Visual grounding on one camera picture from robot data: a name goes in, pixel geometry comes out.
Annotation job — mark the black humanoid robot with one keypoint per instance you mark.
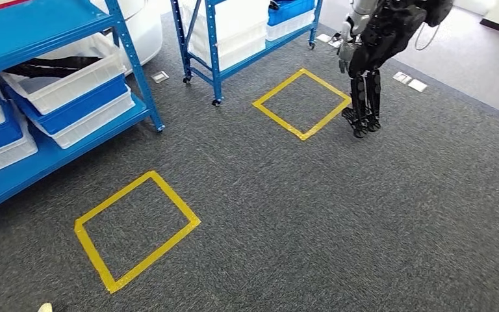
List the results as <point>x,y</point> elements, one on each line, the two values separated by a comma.
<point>383,34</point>

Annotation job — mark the white car red stripe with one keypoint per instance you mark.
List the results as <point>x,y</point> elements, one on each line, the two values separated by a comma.
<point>146,30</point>

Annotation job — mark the blue metal shelf rack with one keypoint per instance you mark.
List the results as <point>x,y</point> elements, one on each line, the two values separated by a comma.
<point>38,26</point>
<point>213,51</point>

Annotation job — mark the silver floor socket plate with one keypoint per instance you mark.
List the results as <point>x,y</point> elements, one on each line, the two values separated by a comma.
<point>402,77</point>
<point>323,38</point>
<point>417,85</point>
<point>334,43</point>
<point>160,76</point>

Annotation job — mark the black plastic plate bracket part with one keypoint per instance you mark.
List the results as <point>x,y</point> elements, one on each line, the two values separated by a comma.
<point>51,66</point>

